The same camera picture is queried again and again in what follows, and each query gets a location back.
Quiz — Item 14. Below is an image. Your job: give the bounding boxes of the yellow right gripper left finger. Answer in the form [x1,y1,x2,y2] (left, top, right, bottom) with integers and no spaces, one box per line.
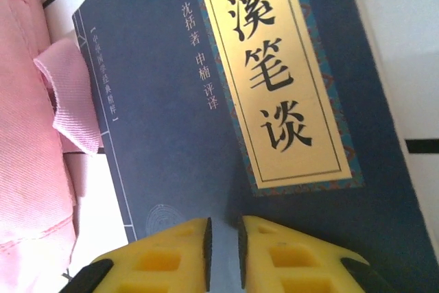
[61,217,213,293]

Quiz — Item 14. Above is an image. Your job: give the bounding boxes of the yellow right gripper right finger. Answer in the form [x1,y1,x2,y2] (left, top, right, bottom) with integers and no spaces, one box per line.
[237,215,395,293]

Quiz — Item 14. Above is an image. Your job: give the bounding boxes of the blue book with gold label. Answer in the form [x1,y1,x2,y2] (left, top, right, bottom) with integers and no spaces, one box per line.
[71,0,439,293]

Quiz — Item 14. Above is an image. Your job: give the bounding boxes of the pink student backpack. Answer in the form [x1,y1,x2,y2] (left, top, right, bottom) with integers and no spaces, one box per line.
[0,0,104,293]

